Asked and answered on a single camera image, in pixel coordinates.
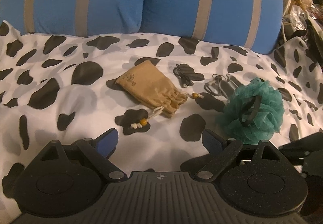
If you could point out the cluttered plastic bags pile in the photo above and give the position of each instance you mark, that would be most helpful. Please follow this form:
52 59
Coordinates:
305 24

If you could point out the right blue striped cushion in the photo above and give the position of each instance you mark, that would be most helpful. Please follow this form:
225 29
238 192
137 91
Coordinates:
253 24

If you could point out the teal mesh bath loofah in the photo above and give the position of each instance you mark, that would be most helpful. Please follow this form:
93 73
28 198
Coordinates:
254 112

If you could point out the tan drawstring pouch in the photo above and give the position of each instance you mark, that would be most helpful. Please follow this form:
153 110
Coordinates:
152 88

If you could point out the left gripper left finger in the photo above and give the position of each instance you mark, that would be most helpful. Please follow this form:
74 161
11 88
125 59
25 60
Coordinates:
97 152

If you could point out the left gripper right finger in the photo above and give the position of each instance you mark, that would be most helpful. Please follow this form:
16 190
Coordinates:
223 153

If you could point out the cow print blanket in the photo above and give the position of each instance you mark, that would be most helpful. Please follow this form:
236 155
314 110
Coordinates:
63 87

